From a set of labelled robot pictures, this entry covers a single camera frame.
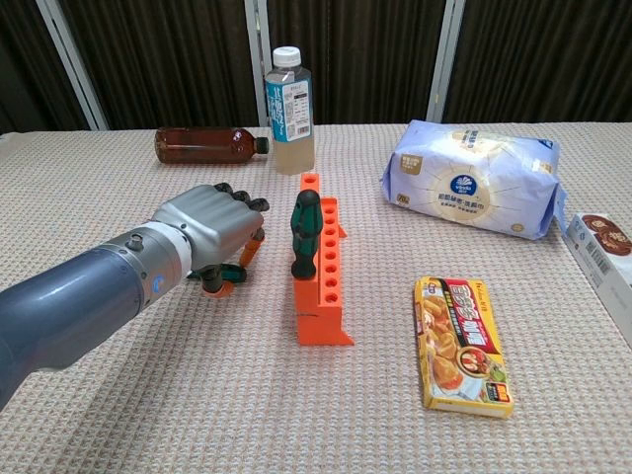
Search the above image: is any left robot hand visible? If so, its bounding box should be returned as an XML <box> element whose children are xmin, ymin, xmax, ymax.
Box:
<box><xmin>150</xmin><ymin>182</ymin><xmax>271</xmax><ymax>298</ymax></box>

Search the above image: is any teal handle screwdriver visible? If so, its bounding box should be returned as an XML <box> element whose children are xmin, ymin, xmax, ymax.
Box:
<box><xmin>190</xmin><ymin>264</ymin><xmax>248</xmax><ymax>285</ymax></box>

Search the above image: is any dark green black screwdriver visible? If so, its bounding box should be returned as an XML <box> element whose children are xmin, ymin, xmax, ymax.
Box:
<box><xmin>289</xmin><ymin>190</ymin><xmax>325</xmax><ymax>281</ymax></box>

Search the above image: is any orange tool holder block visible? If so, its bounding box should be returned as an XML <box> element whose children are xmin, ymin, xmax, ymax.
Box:
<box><xmin>293</xmin><ymin>172</ymin><xmax>356</xmax><ymax>347</ymax></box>

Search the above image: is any brown plastic bottle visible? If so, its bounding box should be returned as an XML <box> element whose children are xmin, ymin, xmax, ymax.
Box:
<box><xmin>154</xmin><ymin>126</ymin><xmax>271</xmax><ymax>166</ymax></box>

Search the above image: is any clear bottle white cap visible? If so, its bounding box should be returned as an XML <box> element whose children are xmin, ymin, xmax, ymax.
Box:
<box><xmin>265</xmin><ymin>46</ymin><xmax>316</xmax><ymax>175</ymax></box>

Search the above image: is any beige woven tablecloth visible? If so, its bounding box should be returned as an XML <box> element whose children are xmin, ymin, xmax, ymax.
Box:
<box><xmin>0</xmin><ymin>121</ymin><xmax>632</xmax><ymax>474</ymax></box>

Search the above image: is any pale blue tissue pack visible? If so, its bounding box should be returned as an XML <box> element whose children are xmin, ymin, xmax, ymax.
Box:
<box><xmin>379</xmin><ymin>119</ymin><xmax>574</xmax><ymax>242</ymax></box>

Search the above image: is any yellow curry box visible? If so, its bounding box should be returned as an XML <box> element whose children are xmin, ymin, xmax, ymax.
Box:
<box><xmin>413</xmin><ymin>276</ymin><xmax>515</xmax><ymax>420</ymax></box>

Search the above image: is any long white wrap box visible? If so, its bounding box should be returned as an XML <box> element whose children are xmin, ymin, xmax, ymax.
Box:
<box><xmin>562</xmin><ymin>212</ymin><xmax>632</xmax><ymax>347</ymax></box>

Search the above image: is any aluminium partition post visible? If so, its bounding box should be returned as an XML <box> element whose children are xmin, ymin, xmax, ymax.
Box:
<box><xmin>244</xmin><ymin>0</ymin><xmax>274</xmax><ymax>127</ymax></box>
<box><xmin>35</xmin><ymin>0</ymin><xmax>110</xmax><ymax>131</ymax></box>
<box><xmin>426</xmin><ymin>0</ymin><xmax>468</xmax><ymax>124</ymax></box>

